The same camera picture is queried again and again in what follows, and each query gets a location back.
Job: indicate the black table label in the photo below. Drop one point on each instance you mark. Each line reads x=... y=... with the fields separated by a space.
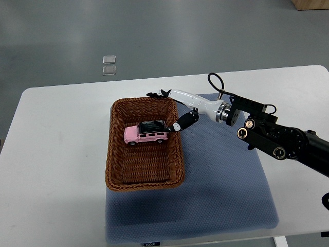
x=151 y=244

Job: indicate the pink toy car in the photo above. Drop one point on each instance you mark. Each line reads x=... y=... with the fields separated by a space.
x=146 y=131

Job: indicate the white table leg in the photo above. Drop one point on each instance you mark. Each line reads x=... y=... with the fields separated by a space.
x=280 y=241

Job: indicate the brown wicker basket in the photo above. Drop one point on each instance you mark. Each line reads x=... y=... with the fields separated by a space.
x=144 y=166

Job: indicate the clear floor plate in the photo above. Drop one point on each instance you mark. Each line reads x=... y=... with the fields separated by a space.
x=109 y=59
x=109 y=70

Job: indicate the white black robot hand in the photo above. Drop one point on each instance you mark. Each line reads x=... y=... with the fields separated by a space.
x=216 y=110

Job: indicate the lower clear floor plate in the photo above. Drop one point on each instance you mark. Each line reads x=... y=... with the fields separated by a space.
x=109 y=70

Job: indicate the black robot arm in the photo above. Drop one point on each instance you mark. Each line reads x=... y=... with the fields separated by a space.
x=261 y=131

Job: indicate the wooden box corner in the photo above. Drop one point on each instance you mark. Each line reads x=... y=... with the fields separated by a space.
x=311 y=4

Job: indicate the blue grey foam mat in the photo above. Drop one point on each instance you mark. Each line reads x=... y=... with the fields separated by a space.
x=225 y=190

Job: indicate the upper clear floor plate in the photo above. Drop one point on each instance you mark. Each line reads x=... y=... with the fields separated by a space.
x=109 y=59

